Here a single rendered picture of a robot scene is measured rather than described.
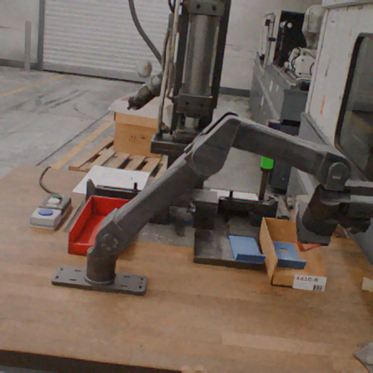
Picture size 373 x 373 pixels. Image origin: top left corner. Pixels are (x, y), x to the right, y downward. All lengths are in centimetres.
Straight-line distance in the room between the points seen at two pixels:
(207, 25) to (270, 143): 45
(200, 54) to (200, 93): 10
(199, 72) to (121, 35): 943
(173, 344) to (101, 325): 14
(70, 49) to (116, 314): 1016
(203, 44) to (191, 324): 69
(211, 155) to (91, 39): 1000
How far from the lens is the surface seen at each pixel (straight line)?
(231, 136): 92
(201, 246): 126
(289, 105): 442
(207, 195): 143
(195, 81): 131
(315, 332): 106
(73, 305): 103
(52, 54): 1115
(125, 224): 100
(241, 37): 1053
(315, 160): 97
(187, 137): 131
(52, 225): 133
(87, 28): 1089
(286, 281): 119
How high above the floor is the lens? 147
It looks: 20 degrees down
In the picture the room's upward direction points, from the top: 7 degrees clockwise
